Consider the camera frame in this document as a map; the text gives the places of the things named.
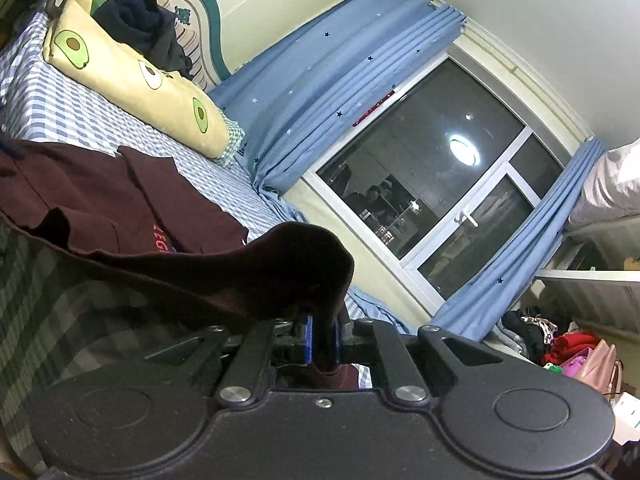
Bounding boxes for maroon garment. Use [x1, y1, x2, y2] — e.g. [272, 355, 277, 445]
[1, 140, 358, 390]

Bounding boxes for black clothes on shelf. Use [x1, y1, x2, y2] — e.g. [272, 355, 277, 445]
[501, 311, 558, 364]

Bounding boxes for dark clothes pile on pillow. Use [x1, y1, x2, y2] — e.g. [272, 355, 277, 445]
[91, 0, 193, 79]

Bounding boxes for right blue star curtain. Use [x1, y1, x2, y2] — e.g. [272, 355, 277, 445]
[431, 138, 604, 341]

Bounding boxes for blue star curtain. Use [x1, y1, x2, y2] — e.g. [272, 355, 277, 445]
[210, 0, 465, 218]
[431, 138, 604, 341]

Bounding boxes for white framed window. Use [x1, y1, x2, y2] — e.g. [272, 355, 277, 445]
[304, 36, 582, 315]

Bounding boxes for red cloth on shelf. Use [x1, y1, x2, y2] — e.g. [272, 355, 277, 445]
[542, 332, 601, 365]

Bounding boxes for left blue star curtain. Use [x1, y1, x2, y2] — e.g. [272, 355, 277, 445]
[210, 0, 465, 218]

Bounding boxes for white shelf unit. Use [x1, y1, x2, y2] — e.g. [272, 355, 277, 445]
[518, 217, 639, 403]

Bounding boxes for pink handbag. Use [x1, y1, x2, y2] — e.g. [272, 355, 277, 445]
[561, 340, 623, 398]

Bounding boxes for yellow avocado pillow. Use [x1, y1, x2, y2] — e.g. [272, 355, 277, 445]
[42, 0, 244, 167]

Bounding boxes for white fabric upper shelf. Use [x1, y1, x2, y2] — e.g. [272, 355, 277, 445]
[567, 140, 640, 231]

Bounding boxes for striped teal headboard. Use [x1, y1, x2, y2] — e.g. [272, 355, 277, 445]
[160, 0, 231, 92]

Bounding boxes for blue checkered bed sheet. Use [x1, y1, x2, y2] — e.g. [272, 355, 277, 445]
[1, 13, 284, 238]

